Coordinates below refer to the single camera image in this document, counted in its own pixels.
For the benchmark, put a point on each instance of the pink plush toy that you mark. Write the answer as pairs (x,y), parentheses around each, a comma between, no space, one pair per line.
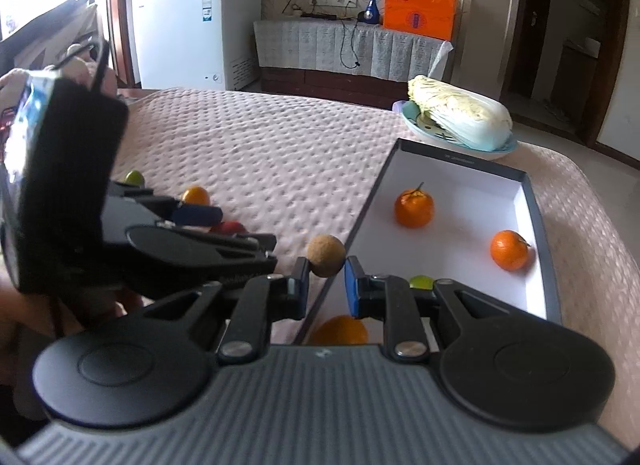
(76,69)

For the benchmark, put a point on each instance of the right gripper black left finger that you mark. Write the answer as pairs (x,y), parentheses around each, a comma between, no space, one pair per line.
(297,290)

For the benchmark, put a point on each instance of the brown longan fruit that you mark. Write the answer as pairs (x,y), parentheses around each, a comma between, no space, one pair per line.
(326,255)

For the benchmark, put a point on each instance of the cloth-covered low cabinet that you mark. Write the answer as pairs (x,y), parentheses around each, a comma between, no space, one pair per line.
(344,61)

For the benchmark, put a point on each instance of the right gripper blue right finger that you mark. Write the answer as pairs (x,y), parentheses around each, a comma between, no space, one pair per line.
(356,282)

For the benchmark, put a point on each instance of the blue glass bottle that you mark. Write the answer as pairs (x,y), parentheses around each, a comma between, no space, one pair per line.
(371,15)

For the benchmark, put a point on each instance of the large yellow-orange tomato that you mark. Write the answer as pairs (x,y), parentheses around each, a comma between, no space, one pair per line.
(342,330)

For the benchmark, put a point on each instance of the large orange tangerine with stem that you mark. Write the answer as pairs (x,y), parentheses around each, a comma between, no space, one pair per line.
(414,208)

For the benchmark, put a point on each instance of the white shallow cardboard box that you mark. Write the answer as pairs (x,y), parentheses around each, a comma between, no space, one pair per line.
(474,199)

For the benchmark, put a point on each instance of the orange paper bag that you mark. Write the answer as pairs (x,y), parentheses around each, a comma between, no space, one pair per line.
(431,18)

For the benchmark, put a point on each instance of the pink quilted table cover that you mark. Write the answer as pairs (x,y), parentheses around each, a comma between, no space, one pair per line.
(218,374)

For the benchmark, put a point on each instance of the red apple-like fruit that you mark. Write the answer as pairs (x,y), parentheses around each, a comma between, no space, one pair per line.
(229,227)

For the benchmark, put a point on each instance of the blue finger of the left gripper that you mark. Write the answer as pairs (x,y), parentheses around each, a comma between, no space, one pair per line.
(196,215)

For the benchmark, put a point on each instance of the light blue plate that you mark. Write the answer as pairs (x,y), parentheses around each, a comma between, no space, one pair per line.
(430,133)

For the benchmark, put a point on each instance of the small green fruit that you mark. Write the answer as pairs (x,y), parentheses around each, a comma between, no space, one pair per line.
(135,178)

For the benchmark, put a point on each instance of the white chest freezer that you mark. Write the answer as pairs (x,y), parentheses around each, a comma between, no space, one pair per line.
(196,44)

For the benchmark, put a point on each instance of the purple small object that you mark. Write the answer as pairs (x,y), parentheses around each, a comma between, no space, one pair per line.
(398,107)

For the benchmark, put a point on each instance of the small yellow-orange tomato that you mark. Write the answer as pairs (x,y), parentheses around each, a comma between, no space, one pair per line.
(196,195)

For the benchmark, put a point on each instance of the green tomato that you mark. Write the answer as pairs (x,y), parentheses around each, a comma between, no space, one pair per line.
(421,282)

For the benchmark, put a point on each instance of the napa cabbage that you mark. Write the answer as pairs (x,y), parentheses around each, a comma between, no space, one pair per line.
(475,120)

